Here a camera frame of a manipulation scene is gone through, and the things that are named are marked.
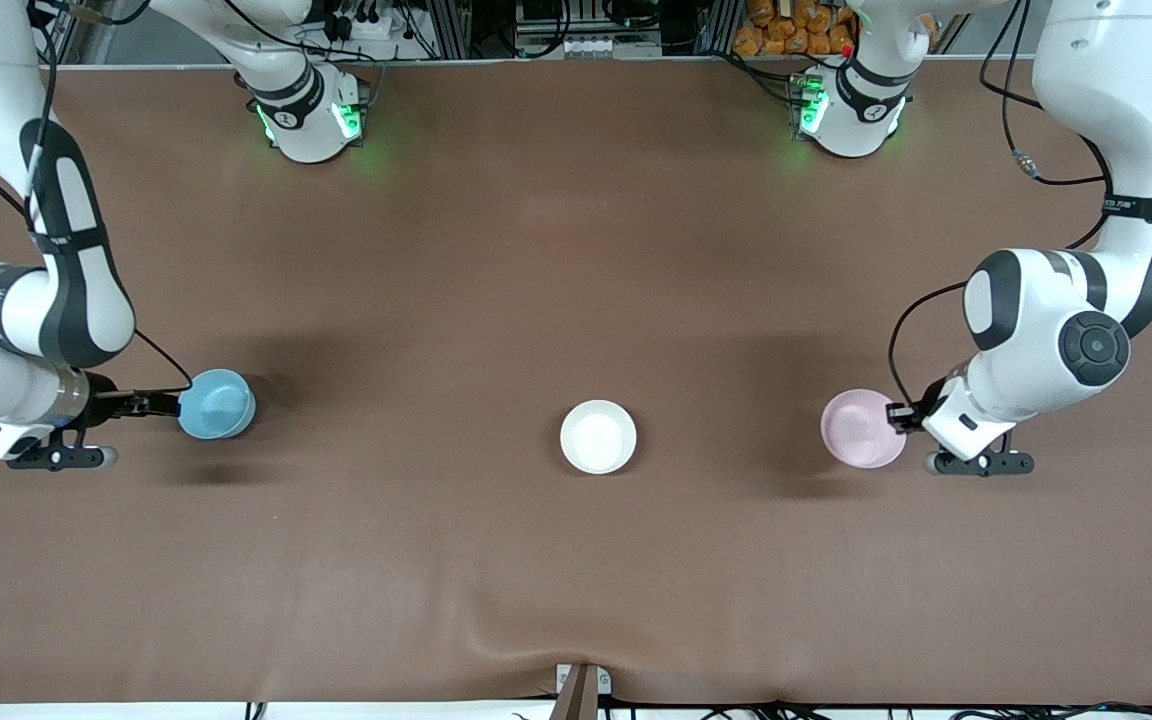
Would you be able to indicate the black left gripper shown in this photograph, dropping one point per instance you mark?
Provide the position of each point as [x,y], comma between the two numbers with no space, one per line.
[920,409]

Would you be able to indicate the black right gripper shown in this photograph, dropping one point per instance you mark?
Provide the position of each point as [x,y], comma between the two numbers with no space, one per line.
[112,401]

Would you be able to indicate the pink bowl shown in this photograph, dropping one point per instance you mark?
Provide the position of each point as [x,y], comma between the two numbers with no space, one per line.
[861,428]

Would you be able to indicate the blue bowl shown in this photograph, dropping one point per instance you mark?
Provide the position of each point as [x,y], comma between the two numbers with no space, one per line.
[221,405]

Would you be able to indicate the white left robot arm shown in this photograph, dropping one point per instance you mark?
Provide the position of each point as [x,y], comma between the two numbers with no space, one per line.
[1036,300]

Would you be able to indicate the white bowl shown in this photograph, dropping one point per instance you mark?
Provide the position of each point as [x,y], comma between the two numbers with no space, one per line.
[598,437]

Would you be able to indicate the brown table mat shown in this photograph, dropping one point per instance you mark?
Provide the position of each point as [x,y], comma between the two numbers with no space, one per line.
[576,250]

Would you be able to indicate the orange snack bag pile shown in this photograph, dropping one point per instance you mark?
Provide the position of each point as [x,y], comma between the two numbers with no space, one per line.
[786,35]

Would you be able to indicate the white power strip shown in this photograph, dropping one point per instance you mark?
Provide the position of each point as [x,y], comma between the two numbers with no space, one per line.
[366,25]

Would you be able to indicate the metal edge bracket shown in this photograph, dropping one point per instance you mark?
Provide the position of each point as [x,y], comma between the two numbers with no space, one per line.
[604,680]

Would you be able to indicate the aluminium frame profile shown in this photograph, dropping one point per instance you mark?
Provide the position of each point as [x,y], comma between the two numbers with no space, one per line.
[718,28]
[451,30]

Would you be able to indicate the brown wooden post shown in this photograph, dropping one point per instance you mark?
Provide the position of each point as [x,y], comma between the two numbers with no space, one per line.
[576,700]

